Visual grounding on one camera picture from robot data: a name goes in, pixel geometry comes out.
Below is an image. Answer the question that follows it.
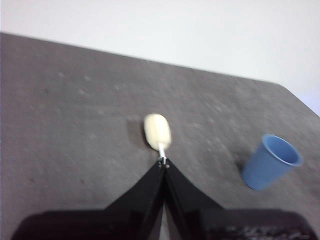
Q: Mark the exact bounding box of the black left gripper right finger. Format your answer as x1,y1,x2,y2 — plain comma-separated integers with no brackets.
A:
164,161,316,240

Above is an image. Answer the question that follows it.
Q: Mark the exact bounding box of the blue ribbed plastic cup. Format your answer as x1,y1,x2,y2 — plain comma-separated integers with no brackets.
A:
240,133,304,192

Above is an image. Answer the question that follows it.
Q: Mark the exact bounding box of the grey-handled sponge cup brush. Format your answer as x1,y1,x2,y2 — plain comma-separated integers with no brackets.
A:
143,113,173,161

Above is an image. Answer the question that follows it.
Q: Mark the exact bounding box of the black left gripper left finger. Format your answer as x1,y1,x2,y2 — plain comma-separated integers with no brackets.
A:
11,159,166,240

